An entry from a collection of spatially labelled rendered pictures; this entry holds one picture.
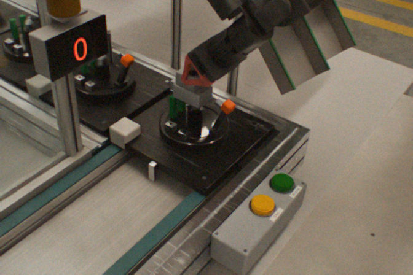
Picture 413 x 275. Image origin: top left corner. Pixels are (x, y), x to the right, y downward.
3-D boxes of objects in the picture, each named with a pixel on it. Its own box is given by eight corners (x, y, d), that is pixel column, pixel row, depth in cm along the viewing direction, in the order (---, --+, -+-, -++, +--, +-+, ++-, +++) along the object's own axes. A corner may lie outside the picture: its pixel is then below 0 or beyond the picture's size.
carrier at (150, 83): (179, 88, 118) (180, 40, 110) (104, 139, 102) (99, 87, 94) (104, 53, 128) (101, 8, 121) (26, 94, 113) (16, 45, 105)
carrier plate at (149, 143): (273, 132, 106) (275, 124, 105) (206, 197, 91) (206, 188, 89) (184, 91, 117) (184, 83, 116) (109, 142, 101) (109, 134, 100)
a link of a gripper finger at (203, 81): (164, 72, 92) (192, 48, 85) (188, 56, 97) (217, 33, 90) (186, 102, 92) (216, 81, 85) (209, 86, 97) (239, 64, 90)
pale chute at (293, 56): (316, 75, 118) (330, 69, 115) (281, 95, 111) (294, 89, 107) (263, -34, 117) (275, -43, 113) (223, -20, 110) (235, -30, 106)
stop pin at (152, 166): (158, 178, 97) (158, 163, 95) (153, 182, 96) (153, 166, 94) (152, 175, 98) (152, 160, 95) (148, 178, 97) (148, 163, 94)
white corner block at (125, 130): (142, 140, 102) (141, 124, 100) (126, 151, 99) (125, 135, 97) (125, 131, 104) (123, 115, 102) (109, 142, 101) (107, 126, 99)
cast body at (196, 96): (212, 99, 98) (214, 67, 93) (198, 109, 95) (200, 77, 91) (178, 83, 101) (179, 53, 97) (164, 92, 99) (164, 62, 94)
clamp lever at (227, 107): (222, 129, 99) (236, 104, 93) (216, 134, 98) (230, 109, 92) (209, 117, 100) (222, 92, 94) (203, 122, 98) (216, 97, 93)
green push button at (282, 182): (296, 186, 94) (297, 178, 92) (285, 199, 91) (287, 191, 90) (277, 177, 95) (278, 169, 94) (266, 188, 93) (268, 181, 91)
